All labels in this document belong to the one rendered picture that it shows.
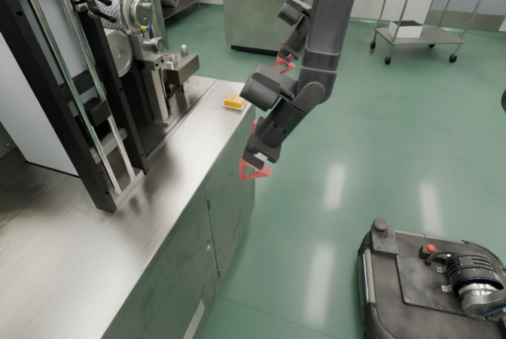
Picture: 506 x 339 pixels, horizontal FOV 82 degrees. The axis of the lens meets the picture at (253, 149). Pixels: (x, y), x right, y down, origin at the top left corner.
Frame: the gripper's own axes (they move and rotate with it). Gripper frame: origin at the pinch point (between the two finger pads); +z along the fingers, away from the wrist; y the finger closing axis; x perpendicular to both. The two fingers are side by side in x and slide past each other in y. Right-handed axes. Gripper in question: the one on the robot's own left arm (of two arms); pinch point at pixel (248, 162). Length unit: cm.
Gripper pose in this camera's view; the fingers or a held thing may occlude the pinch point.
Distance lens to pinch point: 66.2
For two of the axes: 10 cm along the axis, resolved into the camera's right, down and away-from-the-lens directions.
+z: -4.8, 6.0, 6.4
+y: -2.0, 6.3, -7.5
